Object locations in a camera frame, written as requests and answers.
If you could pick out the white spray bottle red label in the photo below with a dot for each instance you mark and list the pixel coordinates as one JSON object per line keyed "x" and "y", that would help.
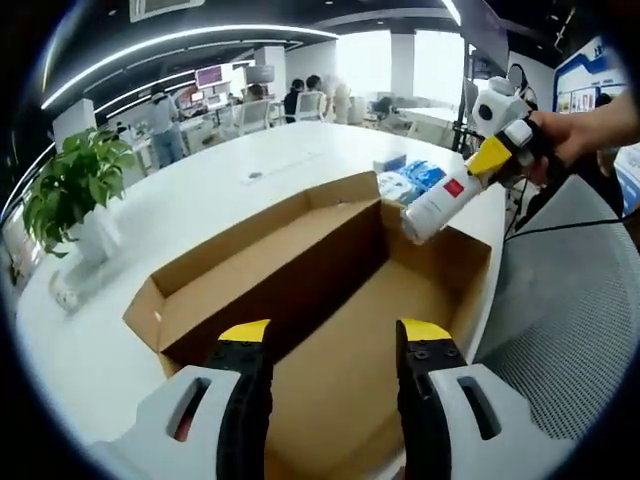
{"x": 440, "y": 207}

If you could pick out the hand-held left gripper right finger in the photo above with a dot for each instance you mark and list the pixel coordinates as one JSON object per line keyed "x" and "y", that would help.
{"x": 420, "y": 415}

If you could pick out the white office chair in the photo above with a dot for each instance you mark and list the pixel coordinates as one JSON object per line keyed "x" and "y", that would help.
{"x": 310, "y": 107}
{"x": 255, "y": 117}

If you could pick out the green plant in white pot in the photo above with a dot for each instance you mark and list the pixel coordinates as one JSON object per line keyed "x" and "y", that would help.
{"x": 75, "y": 190}

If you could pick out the black monitor on stand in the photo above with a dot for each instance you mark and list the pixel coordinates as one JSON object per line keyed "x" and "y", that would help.
{"x": 485, "y": 40}

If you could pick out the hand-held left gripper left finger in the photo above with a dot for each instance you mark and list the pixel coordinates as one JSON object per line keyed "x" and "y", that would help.
{"x": 245, "y": 415}

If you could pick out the grey mesh office chair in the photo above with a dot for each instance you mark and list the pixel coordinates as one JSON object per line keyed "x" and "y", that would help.
{"x": 565, "y": 325}

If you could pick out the white table socket panel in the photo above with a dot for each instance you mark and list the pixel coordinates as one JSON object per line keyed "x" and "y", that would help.
{"x": 255, "y": 175}

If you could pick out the pink screen monitor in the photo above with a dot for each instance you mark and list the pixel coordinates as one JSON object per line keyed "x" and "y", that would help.
{"x": 209, "y": 76}

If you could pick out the soft blue wet wipes pack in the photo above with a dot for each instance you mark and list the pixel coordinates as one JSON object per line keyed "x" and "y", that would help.
{"x": 415, "y": 180}

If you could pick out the blue white wall poster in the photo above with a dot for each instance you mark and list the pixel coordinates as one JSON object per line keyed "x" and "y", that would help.
{"x": 590, "y": 75}

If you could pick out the curved ceiling light strip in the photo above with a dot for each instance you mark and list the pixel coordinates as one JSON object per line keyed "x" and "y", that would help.
{"x": 175, "y": 45}

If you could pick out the brown cardboard shoe box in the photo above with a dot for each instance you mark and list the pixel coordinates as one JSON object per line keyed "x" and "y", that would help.
{"x": 350, "y": 325}

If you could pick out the ceiling air conditioner vent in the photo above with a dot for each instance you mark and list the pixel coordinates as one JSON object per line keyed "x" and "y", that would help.
{"x": 167, "y": 9}

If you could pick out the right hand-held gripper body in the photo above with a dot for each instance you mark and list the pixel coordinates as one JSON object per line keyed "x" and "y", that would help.
{"x": 492, "y": 110}

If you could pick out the person's right hand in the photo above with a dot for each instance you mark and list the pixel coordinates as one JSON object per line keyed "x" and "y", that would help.
{"x": 570, "y": 135}

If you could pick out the patterned paper cup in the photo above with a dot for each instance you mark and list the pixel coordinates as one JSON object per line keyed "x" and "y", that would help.
{"x": 65, "y": 295}

